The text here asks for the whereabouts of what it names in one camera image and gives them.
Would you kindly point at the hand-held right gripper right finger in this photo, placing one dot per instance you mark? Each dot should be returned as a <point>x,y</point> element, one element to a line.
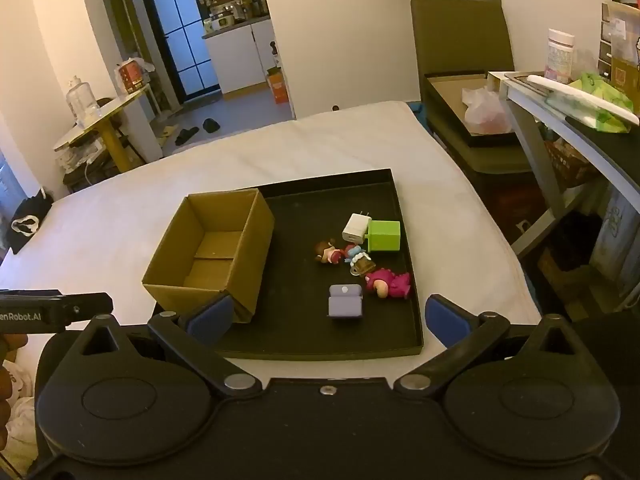
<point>447,322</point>

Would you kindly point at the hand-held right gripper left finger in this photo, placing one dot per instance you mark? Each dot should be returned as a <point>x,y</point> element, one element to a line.
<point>212,317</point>

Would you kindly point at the brown cardboard box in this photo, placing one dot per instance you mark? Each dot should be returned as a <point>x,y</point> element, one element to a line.
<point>260,270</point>

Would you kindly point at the pink hooded figurine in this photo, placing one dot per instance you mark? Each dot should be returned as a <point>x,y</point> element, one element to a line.
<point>392,282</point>

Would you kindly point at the grey toy block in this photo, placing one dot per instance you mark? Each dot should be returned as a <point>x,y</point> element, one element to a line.
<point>345,305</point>

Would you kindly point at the large black tray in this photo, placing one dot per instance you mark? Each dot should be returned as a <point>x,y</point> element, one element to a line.
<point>300,210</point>

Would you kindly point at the person's left hand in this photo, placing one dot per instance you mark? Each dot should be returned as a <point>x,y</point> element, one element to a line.
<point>4,385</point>

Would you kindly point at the black cloth white print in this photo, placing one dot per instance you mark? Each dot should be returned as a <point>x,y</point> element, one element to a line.
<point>30,210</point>

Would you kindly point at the green cube charger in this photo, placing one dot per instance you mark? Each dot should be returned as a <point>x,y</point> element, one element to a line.
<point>385,236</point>

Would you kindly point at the pile of light clothes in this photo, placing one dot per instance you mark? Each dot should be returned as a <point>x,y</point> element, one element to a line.
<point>22,420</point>

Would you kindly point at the brown-haired doll figurine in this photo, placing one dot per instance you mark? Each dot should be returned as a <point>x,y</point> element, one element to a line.
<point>327,252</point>

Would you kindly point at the black slipper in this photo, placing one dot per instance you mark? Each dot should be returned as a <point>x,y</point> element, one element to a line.
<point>187,135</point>
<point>211,125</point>

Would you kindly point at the round yellow table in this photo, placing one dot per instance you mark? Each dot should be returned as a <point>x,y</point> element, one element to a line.
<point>112,140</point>

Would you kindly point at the yellow slipper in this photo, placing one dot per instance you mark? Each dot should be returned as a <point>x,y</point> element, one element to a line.
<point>166,132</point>

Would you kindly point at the brown box under desk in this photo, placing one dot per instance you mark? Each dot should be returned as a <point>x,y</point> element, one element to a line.
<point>570,165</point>

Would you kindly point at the white framed desk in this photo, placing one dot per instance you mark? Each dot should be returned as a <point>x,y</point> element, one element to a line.
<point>522,125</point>

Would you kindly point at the translucent plastic bag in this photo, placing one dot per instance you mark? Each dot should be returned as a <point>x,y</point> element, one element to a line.
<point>487,112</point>

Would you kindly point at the clear glass jar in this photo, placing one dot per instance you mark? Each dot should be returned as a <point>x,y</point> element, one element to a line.
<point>82,100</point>

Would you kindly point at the cardboard-lined black tray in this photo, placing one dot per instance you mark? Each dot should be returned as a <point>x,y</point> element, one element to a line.
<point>450,100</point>

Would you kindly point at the orange cardboard box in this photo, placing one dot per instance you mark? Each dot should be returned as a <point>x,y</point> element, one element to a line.
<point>279,90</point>

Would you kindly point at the white kitchen cabinet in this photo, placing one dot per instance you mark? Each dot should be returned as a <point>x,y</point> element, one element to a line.
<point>235,60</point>

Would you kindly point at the green tissue packet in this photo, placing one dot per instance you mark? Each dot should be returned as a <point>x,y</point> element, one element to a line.
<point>600,110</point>

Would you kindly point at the black framed glass door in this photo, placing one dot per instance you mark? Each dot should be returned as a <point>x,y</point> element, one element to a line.
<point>180,35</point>

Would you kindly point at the olive green chair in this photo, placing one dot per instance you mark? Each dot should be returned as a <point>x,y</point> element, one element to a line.
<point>460,35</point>

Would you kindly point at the white bottle pink label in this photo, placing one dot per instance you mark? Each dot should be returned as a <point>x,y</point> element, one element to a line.
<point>560,57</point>

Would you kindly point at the small drawer organizer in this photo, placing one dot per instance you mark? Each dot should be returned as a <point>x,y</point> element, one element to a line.
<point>617,35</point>

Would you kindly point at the white wall charger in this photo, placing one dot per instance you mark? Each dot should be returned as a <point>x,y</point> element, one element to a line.
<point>354,227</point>

